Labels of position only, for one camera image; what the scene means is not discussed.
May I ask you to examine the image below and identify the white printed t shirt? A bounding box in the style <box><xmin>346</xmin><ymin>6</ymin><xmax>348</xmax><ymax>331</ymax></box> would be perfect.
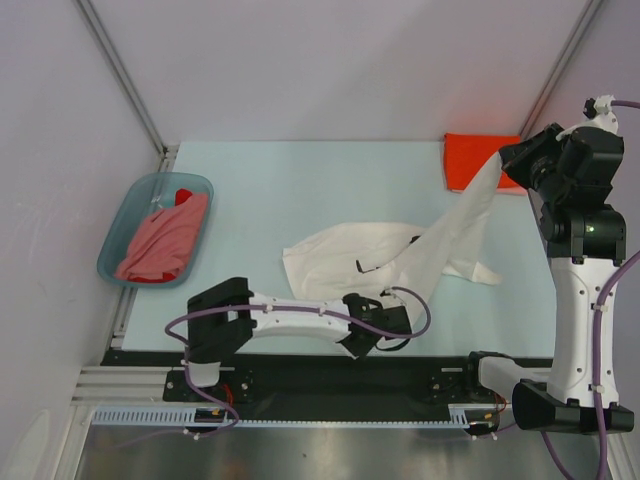
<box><xmin>282</xmin><ymin>155</ymin><xmax>502</xmax><ymax>334</ymax></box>

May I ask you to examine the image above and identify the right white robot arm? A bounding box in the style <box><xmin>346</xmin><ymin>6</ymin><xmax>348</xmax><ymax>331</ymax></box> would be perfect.
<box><xmin>461</xmin><ymin>120</ymin><xmax>635</xmax><ymax>435</ymax></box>

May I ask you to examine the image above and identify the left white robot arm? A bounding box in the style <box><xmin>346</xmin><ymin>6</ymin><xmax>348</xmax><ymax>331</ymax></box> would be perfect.
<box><xmin>185</xmin><ymin>277</ymin><xmax>412</xmax><ymax>400</ymax></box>

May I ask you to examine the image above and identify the folded orange t shirt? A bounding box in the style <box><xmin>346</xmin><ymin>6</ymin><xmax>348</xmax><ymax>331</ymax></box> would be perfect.
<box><xmin>443</xmin><ymin>132</ymin><xmax>521</xmax><ymax>193</ymax></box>

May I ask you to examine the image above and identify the pink t shirt in basket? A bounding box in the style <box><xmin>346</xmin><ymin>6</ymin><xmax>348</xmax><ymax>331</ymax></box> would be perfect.
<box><xmin>114</xmin><ymin>192</ymin><xmax>210</xmax><ymax>281</ymax></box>

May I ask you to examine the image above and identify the blue plastic basket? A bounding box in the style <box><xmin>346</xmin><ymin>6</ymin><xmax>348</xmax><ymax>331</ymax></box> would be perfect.
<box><xmin>96</xmin><ymin>172</ymin><xmax>214</xmax><ymax>289</ymax></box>

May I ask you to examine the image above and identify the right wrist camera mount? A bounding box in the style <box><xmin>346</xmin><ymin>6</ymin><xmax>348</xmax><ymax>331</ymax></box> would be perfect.
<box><xmin>583</xmin><ymin>95</ymin><xmax>619</xmax><ymax>134</ymax></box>

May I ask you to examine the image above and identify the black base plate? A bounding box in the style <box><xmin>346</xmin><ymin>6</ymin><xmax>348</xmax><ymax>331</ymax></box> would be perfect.
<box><xmin>99</xmin><ymin>348</ymin><xmax>584</xmax><ymax>424</ymax></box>

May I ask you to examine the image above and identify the grey slotted cable duct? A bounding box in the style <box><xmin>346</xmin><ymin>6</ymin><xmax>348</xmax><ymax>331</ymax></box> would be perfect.
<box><xmin>91</xmin><ymin>404</ymin><xmax>498</xmax><ymax>430</ymax></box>

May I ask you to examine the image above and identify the right aluminium frame post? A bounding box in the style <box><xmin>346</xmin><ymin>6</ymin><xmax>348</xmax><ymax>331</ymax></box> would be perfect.
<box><xmin>518</xmin><ymin>0</ymin><xmax>609</xmax><ymax>139</ymax></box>

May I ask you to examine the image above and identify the aluminium frame post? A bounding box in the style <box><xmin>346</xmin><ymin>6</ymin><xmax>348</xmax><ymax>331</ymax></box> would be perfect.
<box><xmin>72</xmin><ymin>0</ymin><xmax>167</xmax><ymax>157</ymax></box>
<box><xmin>518</xmin><ymin>0</ymin><xmax>609</xmax><ymax>139</ymax></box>

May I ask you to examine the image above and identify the left aluminium frame post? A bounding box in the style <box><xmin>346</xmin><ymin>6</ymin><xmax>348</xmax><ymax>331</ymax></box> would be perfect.
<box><xmin>72</xmin><ymin>0</ymin><xmax>167</xmax><ymax>157</ymax></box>

